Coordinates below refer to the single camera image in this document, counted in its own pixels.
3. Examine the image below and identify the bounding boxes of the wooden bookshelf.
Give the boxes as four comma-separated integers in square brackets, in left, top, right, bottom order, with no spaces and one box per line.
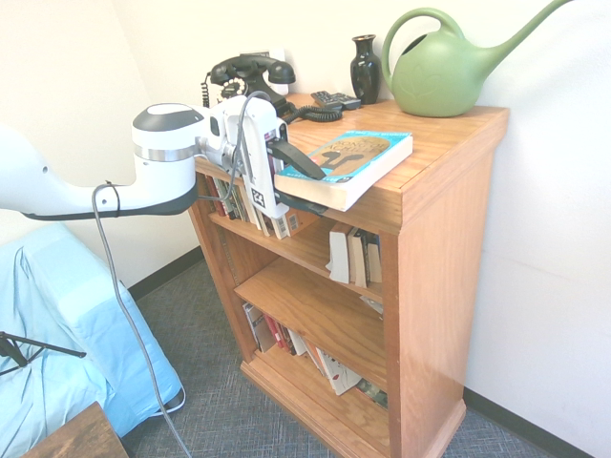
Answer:
[149,93,511,458]

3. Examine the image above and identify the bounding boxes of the light blue cloth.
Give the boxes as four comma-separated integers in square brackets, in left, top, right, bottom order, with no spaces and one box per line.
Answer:
[0,223,187,448]

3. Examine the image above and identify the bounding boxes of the dark green book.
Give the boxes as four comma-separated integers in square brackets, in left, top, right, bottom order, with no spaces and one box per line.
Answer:
[353,378,390,411]

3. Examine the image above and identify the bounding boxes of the orange barcode book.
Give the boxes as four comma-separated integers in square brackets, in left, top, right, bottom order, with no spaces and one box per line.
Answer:
[284,208,322,239]

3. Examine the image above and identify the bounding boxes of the white cable loop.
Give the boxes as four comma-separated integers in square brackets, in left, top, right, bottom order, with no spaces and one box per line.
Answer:
[155,385,187,417]

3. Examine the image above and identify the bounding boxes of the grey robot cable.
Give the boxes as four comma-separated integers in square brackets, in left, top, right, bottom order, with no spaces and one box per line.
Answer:
[91,90,268,458]

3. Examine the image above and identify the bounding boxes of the white red-print book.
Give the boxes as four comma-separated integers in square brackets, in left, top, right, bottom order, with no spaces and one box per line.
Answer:
[314,346,364,397]

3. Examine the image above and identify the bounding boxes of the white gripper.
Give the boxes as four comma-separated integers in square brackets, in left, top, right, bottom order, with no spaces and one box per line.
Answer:
[221,94,330,234]

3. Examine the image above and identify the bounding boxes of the dark red book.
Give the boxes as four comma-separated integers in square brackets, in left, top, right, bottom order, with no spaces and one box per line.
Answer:
[204,175,226,217]

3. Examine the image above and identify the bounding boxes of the white spine book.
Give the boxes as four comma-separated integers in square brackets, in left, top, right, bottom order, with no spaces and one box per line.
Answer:
[238,188,263,231]

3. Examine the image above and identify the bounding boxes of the orange spine book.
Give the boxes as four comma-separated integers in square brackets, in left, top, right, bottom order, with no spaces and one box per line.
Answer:
[303,338,328,379]

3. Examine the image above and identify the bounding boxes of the tan-paged book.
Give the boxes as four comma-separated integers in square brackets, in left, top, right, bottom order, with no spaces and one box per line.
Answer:
[346,226,369,289]

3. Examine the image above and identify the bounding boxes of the slim white book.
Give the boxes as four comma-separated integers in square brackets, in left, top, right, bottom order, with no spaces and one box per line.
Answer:
[285,327,309,358]

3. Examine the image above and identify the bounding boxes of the white loose magazine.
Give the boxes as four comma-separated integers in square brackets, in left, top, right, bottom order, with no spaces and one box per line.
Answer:
[358,294,385,320]

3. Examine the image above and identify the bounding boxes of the grey white cover book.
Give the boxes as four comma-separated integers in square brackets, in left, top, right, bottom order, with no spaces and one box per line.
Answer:
[242,301,279,354]

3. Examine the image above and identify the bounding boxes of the white wall outlet plate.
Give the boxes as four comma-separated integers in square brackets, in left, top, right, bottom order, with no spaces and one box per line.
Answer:
[238,47,290,96]

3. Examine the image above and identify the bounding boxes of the dark wooden table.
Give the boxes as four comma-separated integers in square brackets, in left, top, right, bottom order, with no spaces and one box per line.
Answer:
[21,400,130,458]

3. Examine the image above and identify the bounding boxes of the black rotary telephone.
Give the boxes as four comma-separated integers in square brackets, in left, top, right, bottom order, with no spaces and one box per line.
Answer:
[200,70,346,126]
[207,54,297,115]

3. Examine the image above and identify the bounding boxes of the red spine book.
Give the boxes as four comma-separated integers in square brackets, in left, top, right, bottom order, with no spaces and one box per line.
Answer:
[263,313,291,353]

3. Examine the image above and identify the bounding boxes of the black glossy vase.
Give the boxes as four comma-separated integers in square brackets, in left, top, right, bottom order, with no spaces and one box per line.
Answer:
[350,33,383,106]

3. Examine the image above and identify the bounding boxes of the black tripod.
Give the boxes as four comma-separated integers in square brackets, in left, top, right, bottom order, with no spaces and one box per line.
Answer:
[0,331,88,378]

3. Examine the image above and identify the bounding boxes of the green plastic watering can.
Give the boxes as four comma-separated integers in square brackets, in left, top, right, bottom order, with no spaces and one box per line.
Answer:
[380,0,577,119]

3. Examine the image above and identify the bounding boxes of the dark cover book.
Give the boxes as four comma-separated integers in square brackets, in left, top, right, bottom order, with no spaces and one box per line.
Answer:
[360,228,384,286]

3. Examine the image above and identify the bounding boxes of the blue paperback book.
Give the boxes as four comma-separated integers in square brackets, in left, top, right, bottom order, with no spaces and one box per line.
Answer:
[272,131,414,214]

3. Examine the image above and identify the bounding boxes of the black remote control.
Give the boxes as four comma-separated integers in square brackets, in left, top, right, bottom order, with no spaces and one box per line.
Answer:
[328,92,363,112]
[310,90,345,112]

